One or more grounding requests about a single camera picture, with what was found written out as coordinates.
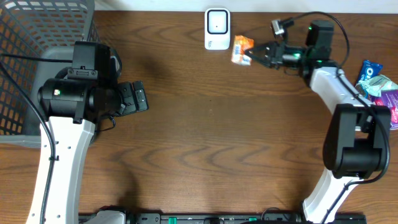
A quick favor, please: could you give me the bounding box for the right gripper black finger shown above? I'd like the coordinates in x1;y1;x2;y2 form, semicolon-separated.
245;53;271;68
244;43;268;55

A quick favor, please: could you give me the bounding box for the orange snack packet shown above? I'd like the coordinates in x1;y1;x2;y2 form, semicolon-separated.
231;35;254;66

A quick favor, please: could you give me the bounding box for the blue oreo cookie pack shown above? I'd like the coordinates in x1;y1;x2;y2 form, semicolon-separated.
357;60;383;83

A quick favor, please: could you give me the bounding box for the mint green wipes packet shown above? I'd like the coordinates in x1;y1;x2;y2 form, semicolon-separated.
355;75;397;98

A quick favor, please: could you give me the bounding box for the red purple liner packet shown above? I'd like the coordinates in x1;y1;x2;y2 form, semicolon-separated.
371;90;398;130

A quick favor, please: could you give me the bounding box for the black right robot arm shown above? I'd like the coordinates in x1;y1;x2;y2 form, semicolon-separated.
244;18;391;223

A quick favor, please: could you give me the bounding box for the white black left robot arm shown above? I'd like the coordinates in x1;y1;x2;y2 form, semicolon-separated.
27;41;149;223

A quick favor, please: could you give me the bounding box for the white barcode scanner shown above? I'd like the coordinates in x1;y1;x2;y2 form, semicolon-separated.
204;8;231;50

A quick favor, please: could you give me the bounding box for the dark grey plastic mesh basket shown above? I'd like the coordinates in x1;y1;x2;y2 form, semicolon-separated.
1;0;100;148

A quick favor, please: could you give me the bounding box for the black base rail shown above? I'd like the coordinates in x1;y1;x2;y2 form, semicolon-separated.
77;212;368;224

